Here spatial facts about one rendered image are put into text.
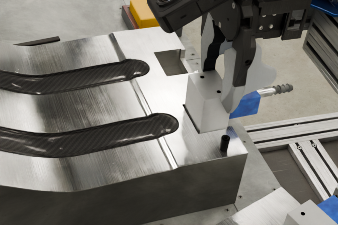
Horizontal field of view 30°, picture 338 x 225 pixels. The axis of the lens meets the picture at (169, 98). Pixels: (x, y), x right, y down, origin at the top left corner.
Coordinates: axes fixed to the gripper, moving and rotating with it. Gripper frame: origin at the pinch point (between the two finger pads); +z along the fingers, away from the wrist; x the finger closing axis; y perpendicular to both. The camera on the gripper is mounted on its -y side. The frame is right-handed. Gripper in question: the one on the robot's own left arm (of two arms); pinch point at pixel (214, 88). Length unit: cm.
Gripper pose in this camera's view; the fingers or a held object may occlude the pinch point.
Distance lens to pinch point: 73.3
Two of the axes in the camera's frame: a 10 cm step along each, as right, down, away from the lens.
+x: -3.4, -6.5, 6.8
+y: 9.4, -1.5, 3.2
